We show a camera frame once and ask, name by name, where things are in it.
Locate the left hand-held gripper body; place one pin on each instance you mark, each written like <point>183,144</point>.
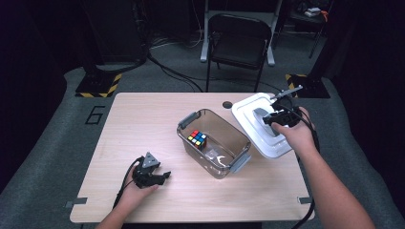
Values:
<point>144,176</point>

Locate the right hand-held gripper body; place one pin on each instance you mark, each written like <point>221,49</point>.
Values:
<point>289,116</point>

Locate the multicoloured puzzle cube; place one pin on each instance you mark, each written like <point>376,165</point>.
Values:
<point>197,139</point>

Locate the clear brown plastic storage box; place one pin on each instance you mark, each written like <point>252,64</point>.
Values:
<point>219,165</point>

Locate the person's left hand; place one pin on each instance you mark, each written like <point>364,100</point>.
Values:
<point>131,194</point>

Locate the person's right hand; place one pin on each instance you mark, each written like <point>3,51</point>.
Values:
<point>299,136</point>

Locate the black base with hazard tape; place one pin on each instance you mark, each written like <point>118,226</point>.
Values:
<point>97,86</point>
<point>313,87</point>

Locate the grey tape strip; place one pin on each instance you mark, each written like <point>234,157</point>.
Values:
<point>305,200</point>
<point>76,202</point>

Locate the black folding chair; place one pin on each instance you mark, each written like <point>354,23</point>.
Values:
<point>237,47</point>

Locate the white device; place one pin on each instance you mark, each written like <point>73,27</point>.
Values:
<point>312,11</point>

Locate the black equipment case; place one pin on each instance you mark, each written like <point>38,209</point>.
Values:
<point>119,31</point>

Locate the grey metal stand frame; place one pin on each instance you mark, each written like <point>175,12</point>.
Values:
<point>203,47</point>

